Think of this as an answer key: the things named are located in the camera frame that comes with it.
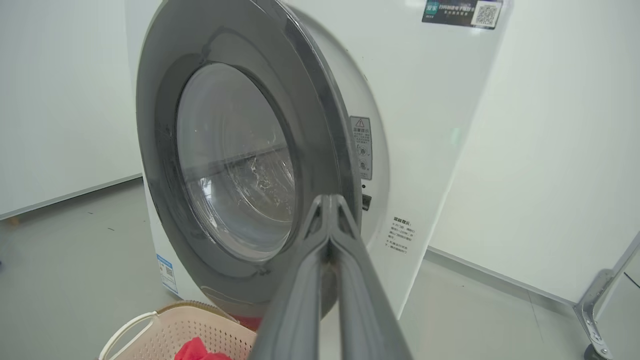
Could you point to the dark QR code sticker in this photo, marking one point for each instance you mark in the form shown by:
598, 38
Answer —
462, 12

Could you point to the metal partition leg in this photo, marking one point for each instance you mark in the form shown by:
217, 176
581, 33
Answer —
595, 305

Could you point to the blue energy label sticker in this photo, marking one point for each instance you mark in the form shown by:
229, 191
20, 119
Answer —
167, 274

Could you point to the grey warning sticker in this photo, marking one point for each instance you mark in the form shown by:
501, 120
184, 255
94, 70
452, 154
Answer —
361, 147

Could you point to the white front-load washing machine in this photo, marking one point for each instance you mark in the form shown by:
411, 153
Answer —
430, 125

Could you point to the small printed text label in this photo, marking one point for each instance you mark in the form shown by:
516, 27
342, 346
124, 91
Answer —
400, 235

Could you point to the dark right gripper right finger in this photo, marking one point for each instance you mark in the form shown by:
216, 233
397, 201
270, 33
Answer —
365, 310

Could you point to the round dark glass washer door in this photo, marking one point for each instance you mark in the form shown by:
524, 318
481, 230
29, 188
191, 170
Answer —
165, 150

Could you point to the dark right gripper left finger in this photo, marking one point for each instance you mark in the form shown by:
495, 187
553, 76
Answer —
295, 310

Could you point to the red garment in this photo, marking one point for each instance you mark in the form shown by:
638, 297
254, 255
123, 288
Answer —
200, 351

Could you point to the cream perforated laundry basket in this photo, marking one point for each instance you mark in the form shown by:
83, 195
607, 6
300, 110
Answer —
165, 330

